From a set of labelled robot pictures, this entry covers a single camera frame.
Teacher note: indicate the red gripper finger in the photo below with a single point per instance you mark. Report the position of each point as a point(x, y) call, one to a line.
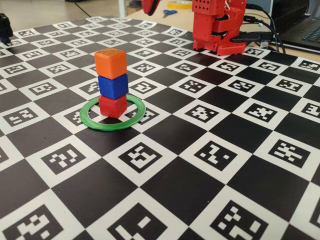
point(157, 3)
point(147, 6)

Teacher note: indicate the orange cube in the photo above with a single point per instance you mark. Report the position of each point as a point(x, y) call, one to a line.
point(110, 65)

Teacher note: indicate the blue cube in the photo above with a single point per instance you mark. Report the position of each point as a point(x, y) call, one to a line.
point(112, 86)

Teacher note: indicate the red cube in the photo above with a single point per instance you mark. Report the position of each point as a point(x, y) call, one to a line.
point(112, 106)

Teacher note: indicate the yellow tape roll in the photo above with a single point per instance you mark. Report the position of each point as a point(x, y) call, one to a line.
point(177, 5)

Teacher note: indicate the white table leg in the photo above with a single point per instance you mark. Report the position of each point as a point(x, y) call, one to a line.
point(121, 7)

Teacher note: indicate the black power adapter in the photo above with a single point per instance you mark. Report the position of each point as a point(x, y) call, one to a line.
point(252, 37)

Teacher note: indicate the small silver block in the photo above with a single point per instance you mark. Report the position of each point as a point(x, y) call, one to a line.
point(264, 44)

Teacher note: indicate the black laptop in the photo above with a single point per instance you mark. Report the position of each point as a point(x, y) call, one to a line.
point(295, 22)

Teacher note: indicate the black white marker checkerboard mat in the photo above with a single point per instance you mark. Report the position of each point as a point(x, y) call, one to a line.
point(175, 190)

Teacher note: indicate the black camera device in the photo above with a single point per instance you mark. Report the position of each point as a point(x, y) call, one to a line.
point(5, 27)

